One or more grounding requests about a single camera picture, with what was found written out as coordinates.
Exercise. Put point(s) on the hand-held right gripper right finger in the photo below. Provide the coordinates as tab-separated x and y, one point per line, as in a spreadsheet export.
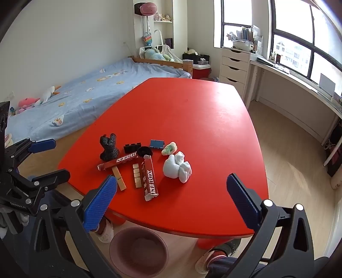
243	199

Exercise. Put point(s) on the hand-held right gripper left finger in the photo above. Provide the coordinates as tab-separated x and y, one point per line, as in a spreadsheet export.
100	204

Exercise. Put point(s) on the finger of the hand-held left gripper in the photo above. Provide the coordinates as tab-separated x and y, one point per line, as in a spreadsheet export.
42	145
53	177

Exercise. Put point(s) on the wooden clothespin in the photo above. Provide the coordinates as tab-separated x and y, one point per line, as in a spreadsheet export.
119	179

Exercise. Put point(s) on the beige tile strip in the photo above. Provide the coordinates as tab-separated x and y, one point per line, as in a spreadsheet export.
137	176

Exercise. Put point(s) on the red white-lettered box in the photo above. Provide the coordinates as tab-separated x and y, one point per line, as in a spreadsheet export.
120	161
148	181

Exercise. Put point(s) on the black lattice figure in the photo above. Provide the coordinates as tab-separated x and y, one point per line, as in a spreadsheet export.
109	149

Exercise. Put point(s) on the pink plastic bin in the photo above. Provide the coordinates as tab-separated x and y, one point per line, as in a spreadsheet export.
139	254

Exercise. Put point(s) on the black plastic block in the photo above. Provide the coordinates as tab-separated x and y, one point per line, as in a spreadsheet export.
131	148

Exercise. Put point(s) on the white pink plush toy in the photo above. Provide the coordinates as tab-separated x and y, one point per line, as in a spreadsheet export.
8	139

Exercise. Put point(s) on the person's left shoe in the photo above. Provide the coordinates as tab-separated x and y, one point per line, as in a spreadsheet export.
105	234

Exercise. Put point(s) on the person's shoe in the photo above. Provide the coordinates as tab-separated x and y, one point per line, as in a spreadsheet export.
105	234
207	260

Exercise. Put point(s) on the white goose plush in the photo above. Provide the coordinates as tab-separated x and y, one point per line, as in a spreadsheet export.
47	94

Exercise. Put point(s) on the black round cap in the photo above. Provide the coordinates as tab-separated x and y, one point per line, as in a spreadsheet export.
145	151

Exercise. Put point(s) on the person's right leg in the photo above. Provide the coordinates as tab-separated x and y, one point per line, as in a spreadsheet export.
223	267

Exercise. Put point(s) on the person's right shoe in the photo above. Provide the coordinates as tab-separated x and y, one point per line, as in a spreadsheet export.
207	260

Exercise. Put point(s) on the bed with blue sheet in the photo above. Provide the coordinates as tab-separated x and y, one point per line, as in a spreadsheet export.
88	88

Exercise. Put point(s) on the small blue plastic piece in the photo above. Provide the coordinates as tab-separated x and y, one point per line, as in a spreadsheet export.
156	144

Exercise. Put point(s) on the white wastebasket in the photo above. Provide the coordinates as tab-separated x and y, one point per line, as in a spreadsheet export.
337	183

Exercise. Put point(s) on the white desk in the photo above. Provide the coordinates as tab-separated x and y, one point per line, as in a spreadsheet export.
294	80

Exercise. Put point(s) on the white drawer unit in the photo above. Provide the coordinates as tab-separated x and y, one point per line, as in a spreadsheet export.
233	68

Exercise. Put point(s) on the red cooler box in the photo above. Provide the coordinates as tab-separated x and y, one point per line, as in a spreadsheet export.
201	72

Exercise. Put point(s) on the white flat box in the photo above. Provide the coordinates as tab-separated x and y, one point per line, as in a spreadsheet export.
327	84

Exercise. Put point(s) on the pale blue plush toy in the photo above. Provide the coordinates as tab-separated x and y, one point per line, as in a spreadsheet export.
152	54

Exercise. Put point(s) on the black storage box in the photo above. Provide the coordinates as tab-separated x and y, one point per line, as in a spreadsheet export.
195	59

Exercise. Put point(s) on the rainbow hanging bag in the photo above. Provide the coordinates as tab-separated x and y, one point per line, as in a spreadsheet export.
147	40

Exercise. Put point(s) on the cream hat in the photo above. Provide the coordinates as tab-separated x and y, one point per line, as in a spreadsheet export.
191	52

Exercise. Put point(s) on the large black-framed window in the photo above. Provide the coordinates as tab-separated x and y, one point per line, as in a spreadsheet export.
294	50

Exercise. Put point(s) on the dark purple box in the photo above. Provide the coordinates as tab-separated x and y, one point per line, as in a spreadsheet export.
168	42

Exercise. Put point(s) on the small pale figurine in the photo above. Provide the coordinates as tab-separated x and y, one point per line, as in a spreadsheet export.
230	36

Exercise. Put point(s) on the black basketball hoop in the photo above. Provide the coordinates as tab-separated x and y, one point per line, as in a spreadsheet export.
137	10

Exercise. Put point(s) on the stack of books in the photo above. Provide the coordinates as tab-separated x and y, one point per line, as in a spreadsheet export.
249	33

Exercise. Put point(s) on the small black-framed window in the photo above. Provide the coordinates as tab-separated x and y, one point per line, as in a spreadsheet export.
236	32

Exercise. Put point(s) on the pink basketball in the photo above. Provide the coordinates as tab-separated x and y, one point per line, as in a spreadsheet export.
148	8

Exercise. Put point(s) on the row of small figurines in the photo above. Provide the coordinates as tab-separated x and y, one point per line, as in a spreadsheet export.
161	17

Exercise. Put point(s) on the small dark picture frame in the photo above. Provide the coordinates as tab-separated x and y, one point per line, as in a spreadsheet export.
278	57

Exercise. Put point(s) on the white wall shelf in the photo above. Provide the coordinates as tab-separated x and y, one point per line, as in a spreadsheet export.
163	21

